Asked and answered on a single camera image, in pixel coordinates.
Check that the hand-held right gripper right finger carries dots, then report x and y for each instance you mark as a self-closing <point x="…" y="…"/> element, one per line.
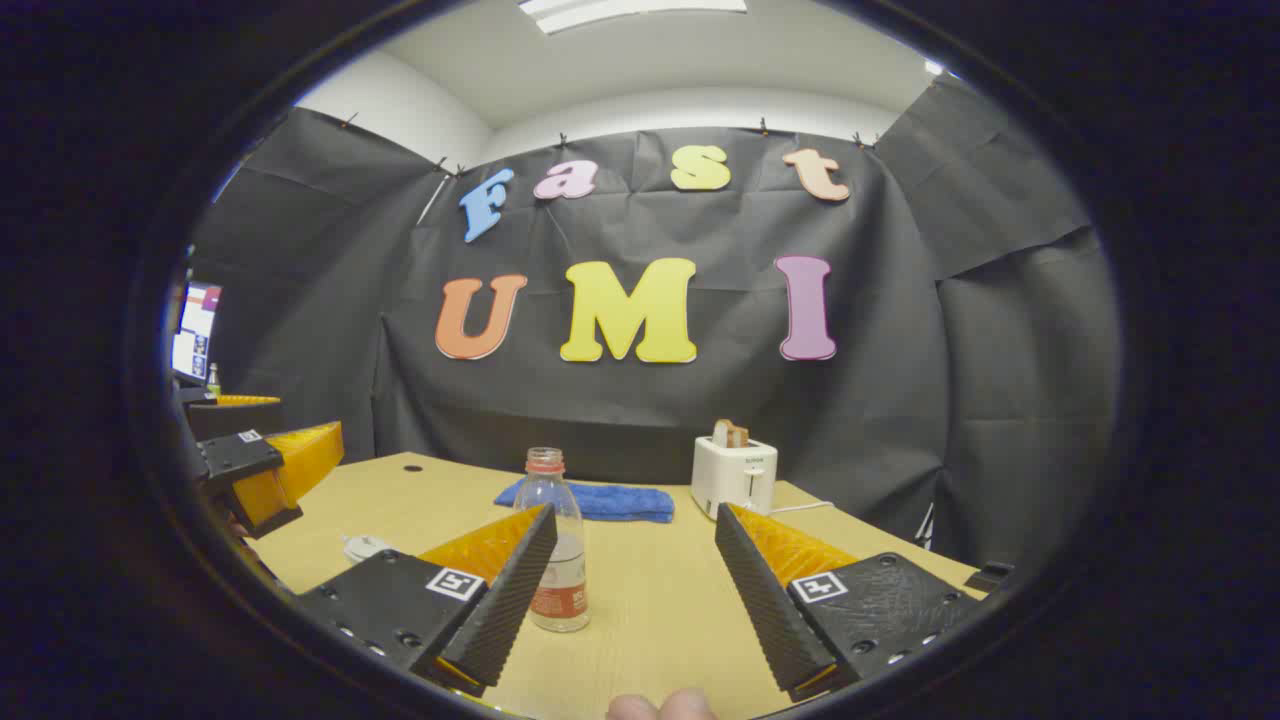
<point x="765" y="610"/>

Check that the clear plastic water bottle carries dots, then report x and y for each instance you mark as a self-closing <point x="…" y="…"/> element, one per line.
<point x="560" y="540"/>

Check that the green drink bottle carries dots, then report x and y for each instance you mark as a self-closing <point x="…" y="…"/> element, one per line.
<point x="213" y="380"/>

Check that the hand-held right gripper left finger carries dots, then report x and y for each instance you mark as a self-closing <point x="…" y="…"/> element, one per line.
<point x="510" y="610"/>

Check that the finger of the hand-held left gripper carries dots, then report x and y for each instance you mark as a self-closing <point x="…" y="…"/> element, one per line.
<point x="235" y="455"/>
<point x="235" y="418"/>

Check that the blue towel cloth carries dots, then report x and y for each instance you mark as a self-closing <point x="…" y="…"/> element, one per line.
<point x="620" y="500"/>

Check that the computer monitor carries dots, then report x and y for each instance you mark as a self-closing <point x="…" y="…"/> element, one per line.
<point x="195" y="330"/>

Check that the ceiling light panel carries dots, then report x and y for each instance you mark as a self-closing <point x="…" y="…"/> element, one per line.
<point x="630" y="12"/>

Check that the white toaster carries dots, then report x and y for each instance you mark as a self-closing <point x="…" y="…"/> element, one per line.
<point x="733" y="480"/>

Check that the toasted bread slice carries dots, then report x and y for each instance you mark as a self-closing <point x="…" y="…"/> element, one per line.
<point x="730" y="434"/>

